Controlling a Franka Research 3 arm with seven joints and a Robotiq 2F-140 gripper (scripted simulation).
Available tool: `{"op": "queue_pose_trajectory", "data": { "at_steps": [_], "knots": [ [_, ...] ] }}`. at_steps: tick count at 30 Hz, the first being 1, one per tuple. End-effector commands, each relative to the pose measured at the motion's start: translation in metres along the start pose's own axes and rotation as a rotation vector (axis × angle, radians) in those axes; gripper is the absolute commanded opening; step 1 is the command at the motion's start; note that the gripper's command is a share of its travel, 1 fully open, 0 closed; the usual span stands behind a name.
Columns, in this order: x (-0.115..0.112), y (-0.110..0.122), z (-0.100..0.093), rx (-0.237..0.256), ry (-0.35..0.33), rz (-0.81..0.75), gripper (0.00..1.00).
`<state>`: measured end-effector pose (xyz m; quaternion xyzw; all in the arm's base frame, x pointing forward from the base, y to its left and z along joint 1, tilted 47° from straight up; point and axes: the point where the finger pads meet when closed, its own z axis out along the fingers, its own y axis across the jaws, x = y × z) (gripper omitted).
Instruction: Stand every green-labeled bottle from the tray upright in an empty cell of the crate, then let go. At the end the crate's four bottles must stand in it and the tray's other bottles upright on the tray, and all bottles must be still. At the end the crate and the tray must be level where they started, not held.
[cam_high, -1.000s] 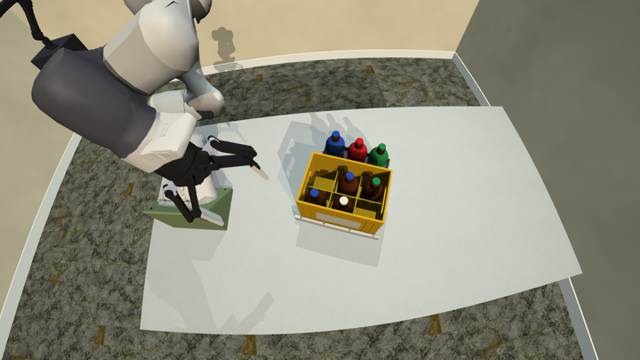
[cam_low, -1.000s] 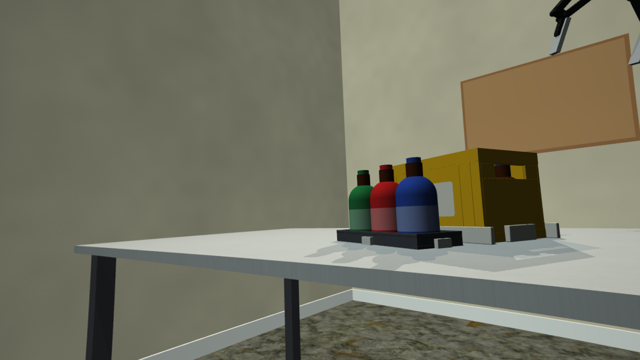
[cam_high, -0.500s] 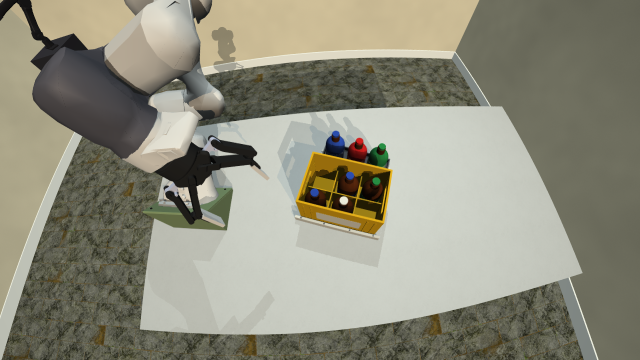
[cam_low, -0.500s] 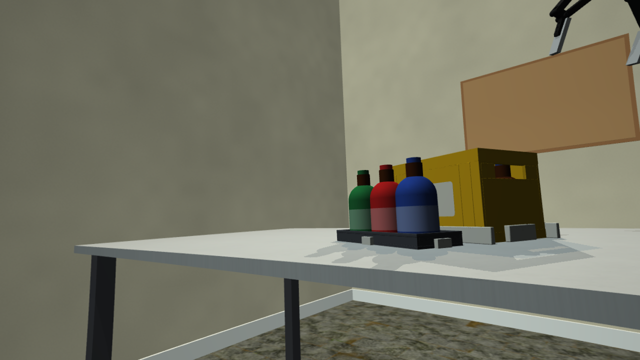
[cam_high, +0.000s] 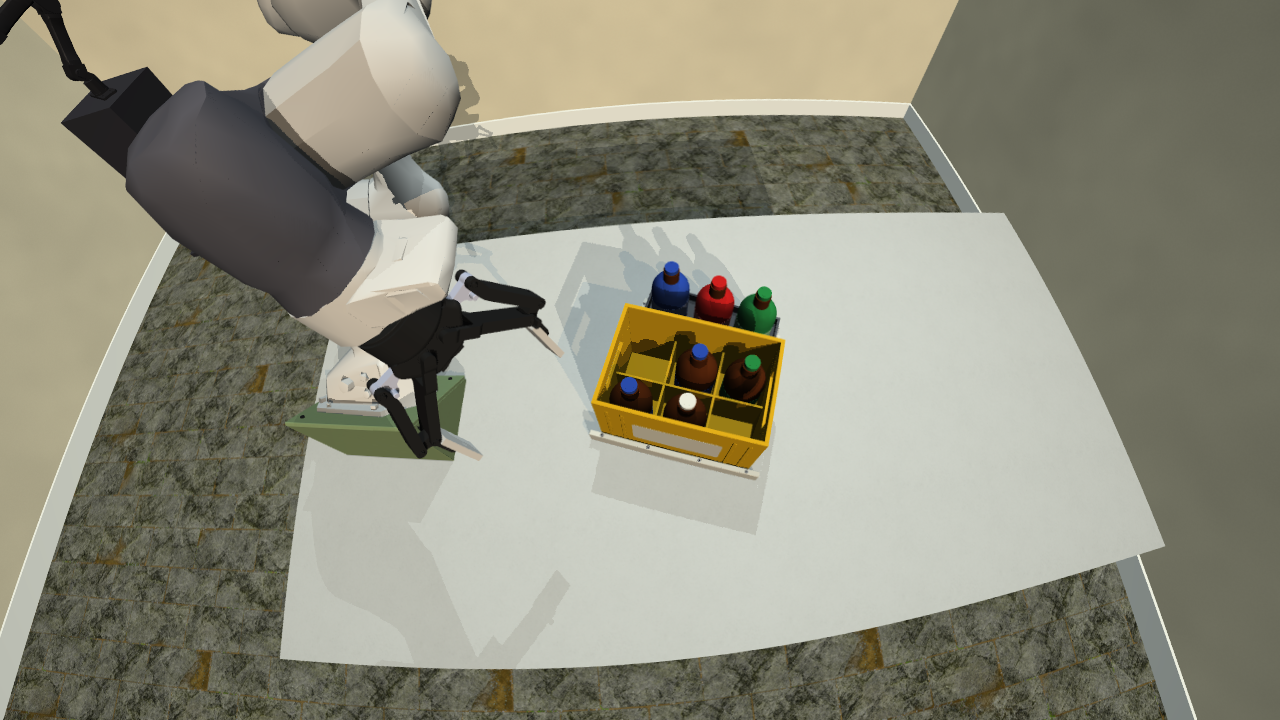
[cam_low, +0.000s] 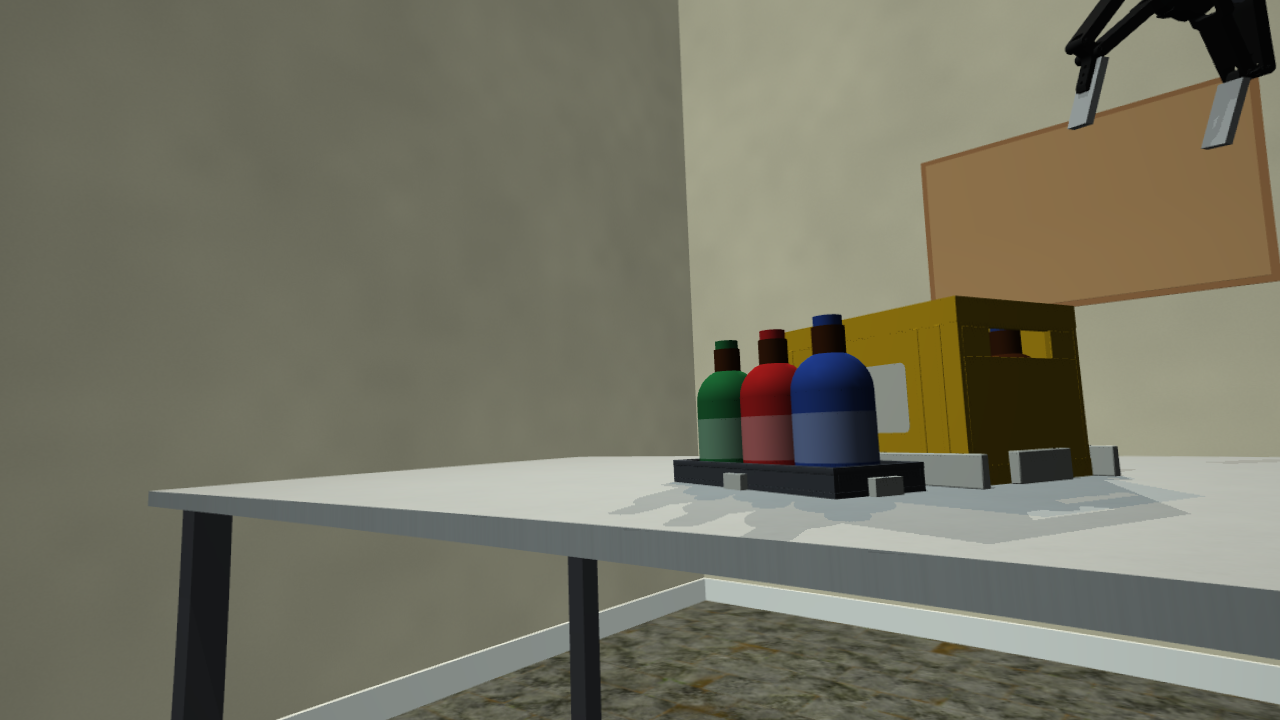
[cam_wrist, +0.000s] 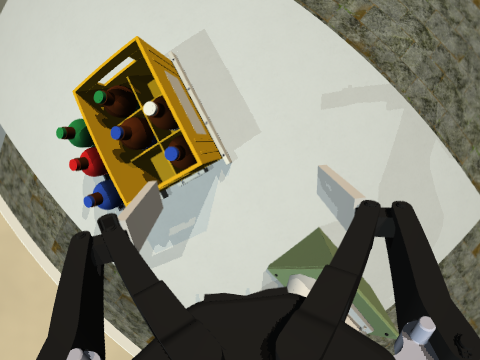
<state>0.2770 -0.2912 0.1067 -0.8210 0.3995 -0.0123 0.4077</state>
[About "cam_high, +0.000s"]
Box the red bottle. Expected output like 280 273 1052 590
692 275 733 325

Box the green bottle with pale green label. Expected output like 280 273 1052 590
733 286 777 336

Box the brown bottle with green cap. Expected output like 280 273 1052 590
719 355 765 404

